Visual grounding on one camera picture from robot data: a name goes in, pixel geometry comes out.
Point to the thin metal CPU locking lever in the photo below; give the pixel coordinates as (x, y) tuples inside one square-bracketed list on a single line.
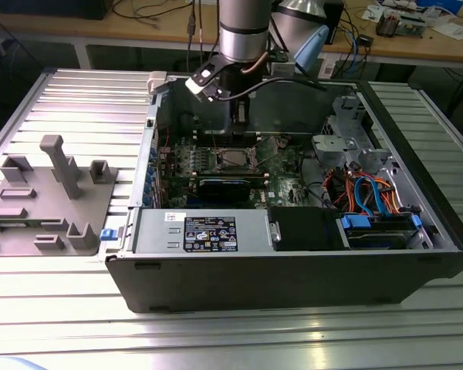
[(215, 140)]

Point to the square CPU chip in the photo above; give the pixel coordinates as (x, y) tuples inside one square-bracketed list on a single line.
[(233, 159)]

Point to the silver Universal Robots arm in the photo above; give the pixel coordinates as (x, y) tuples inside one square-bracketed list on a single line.
[(245, 34)]

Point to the black RAM slot bank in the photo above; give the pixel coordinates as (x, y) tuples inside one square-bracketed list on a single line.
[(212, 138)]

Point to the CPU socket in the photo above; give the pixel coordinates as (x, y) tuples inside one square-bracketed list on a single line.
[(217, 166)]

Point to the round coin cell battery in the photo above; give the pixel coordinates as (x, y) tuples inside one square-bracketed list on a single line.
[(282, 143)]

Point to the black graphics card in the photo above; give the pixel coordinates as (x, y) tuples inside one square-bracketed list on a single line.
[(224, 189)]

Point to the wooden workbench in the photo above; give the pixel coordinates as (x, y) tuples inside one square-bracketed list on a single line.
[(158, 27)]

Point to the green motherboard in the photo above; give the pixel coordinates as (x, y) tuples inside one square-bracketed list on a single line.
[(281, 189)]

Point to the grey metal drive cage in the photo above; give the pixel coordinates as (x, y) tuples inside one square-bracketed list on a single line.
[(343, 131)]

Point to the small white barcode sticker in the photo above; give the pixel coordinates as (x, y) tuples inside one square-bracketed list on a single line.
[(170, 217)]

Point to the black power supply label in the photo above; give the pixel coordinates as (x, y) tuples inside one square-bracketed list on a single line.
[(210, 233)]

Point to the black drive bay box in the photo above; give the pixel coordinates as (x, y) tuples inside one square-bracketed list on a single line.
[(305, 229)]

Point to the metal heatsink on bench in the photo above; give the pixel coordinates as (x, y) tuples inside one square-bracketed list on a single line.
[(387, 24)]

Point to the grey power supply unit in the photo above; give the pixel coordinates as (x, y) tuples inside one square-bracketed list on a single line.
[(158, 235)]

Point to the black open PC case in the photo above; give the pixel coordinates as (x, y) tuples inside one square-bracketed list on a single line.
[(254, 281)]

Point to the small blue plastic clip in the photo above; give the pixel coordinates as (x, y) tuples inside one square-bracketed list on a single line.
[(108, 234)]

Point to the hard disk in blue carrier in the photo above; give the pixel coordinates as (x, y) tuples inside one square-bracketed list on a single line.
[(382, 231)]

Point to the blue box on bench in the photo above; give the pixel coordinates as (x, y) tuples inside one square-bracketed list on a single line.
[(441, 4)]

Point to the grey parts rack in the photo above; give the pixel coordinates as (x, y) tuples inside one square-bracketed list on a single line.
[(42, 216)]

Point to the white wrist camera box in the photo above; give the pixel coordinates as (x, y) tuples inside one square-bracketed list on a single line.
[(203, 81)]

